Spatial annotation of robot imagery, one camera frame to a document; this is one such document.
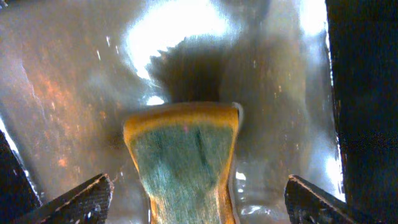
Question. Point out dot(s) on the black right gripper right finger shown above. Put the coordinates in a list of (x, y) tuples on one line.
[(307, 203)]

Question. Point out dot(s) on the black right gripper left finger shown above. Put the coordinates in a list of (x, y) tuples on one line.
[(87, 203)]

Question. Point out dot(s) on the green yellow sponge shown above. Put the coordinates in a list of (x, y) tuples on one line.
[(183, 154)]

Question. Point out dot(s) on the black metal tray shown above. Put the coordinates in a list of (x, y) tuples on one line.
[(317, 81)]

